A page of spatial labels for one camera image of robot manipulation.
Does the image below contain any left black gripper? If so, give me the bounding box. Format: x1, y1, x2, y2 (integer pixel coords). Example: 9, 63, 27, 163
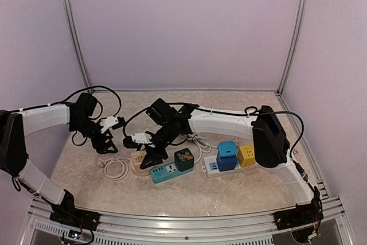
71, 117, 118, 154

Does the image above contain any beige cube socket adapter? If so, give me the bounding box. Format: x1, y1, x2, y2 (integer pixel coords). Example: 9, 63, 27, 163
131, 150, 146, 167

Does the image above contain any beige extension cord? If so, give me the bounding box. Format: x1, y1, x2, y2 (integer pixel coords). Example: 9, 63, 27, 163
97, 153, 151, 181

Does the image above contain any teal power strip with cord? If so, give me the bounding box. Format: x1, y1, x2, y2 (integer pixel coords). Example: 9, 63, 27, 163
149, 133, 213, 185

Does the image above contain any dark green cube adapter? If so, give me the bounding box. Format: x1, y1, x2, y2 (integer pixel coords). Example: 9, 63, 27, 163
174, 148, 194, 172

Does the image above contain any white multicolour power strip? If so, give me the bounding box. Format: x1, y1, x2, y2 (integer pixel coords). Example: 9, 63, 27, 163
201, 155, 260, 178

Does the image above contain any light blue adapter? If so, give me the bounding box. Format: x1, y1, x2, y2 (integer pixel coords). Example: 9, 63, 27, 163
217, 141, 237, 158

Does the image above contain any yellow cube socket adapter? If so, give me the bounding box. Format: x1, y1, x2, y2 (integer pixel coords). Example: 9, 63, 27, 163
237, 144, 256, 168

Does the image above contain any dark blue cube socket adapter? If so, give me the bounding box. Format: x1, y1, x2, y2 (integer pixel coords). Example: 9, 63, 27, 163
216, 155, 237, 172

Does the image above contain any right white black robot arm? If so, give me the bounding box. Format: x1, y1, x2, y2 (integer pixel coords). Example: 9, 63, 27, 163
123, 98, 321, 224

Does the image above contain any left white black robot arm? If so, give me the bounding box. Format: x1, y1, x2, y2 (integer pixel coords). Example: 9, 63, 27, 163
1, 86, 125, 225

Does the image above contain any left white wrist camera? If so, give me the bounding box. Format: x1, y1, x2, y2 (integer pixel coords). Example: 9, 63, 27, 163
99, 116, 126, 134

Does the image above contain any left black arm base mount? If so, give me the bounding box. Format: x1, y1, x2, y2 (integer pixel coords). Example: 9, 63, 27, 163
50, 190, 100, 231

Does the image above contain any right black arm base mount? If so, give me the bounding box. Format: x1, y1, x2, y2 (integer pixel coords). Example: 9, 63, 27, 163
273, 197, 324, 231

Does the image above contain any left aluminium corner post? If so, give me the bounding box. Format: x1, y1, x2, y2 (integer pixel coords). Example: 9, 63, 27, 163
62, 0, 94, 94

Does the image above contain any aluminium corner post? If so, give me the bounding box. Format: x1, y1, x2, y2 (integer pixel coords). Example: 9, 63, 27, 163
62, 0, 94, 94
277, 0, 307, 97

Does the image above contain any aluminium front frame rail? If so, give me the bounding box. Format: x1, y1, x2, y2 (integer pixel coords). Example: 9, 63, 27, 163
19, 197, 356, 244

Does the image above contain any right aluminium corner post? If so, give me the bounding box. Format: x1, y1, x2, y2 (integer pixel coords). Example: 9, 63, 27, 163
277, 0, 307, 97

